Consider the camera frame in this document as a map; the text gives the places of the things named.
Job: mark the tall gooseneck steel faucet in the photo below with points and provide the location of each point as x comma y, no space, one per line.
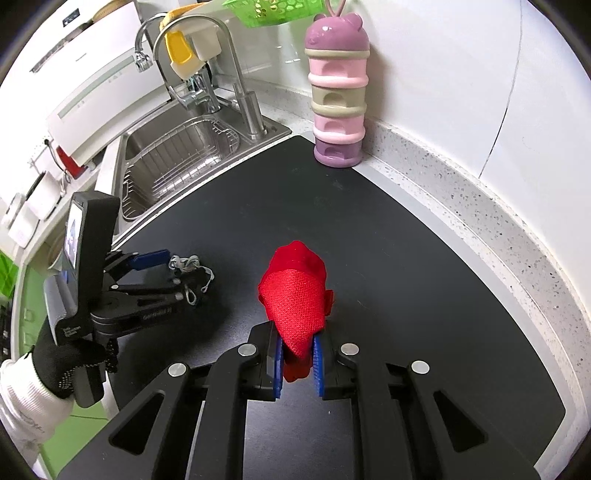
249,110

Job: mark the pink purple stacked container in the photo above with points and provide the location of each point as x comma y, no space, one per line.
337,92

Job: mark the small red box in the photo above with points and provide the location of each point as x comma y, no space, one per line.
69,161

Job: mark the green plastic basket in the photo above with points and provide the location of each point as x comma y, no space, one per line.
268,11

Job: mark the small steel faucet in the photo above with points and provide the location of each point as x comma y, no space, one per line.
196,94

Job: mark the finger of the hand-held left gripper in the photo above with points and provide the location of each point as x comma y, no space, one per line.
157,294
147,260

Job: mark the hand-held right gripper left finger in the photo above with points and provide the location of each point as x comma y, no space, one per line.
277,364

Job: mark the steel kitchen sink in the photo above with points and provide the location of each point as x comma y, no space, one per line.
272,131

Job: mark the red woven cloth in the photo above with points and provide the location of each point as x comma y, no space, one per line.
295,295

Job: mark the black counter mat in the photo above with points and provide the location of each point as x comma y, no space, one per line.
415,277

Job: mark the person's left hand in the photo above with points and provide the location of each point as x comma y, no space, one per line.
51,369

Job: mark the white yellow faucet caddy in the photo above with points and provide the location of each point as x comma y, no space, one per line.
205,41

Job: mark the white countertop dishwasher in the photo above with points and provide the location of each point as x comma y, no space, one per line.
92,92

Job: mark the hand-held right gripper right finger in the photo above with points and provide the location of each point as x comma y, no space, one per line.
318,369

